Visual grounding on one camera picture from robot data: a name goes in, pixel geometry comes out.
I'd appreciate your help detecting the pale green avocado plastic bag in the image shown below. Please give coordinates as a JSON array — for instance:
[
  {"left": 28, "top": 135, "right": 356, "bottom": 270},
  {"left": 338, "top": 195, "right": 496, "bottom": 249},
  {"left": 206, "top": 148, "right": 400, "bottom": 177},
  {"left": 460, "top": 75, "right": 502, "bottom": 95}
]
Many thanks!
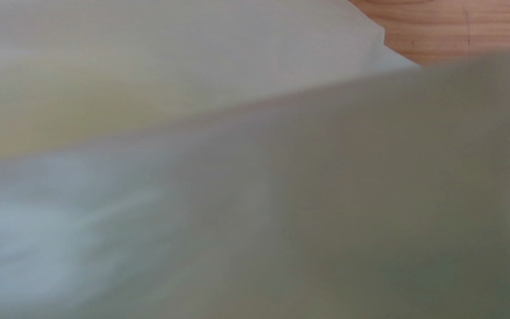
[{"left": 0, "top": 1, "right": 510, "bottom": 318}]

